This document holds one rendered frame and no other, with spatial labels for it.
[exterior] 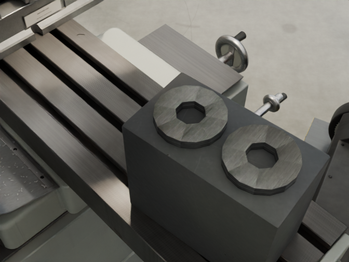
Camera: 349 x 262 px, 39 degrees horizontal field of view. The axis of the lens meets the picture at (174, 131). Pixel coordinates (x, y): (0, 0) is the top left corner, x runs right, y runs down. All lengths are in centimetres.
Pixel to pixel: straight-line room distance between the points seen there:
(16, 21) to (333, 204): 80
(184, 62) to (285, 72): 114
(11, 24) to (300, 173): 63
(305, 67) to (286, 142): 179
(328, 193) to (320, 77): 118
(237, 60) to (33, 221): 74
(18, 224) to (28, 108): 20
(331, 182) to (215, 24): 144
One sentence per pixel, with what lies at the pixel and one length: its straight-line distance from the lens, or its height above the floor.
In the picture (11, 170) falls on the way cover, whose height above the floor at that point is 88.
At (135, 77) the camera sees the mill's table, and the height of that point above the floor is 94.
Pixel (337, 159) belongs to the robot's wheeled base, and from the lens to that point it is 129.
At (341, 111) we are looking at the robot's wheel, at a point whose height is 56.
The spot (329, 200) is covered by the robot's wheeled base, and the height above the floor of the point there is 59.
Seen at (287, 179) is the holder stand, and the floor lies 114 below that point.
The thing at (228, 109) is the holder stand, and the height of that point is 113.
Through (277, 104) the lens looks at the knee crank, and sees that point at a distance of 144.
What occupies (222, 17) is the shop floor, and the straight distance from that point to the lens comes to 256.
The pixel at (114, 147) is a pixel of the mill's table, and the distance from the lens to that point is 81.
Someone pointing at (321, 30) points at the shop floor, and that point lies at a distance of 258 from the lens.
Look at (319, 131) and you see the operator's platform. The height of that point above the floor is 40.
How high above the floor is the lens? 159
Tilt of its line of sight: 52 degrees down
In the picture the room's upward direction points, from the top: 1 degrees clockwise
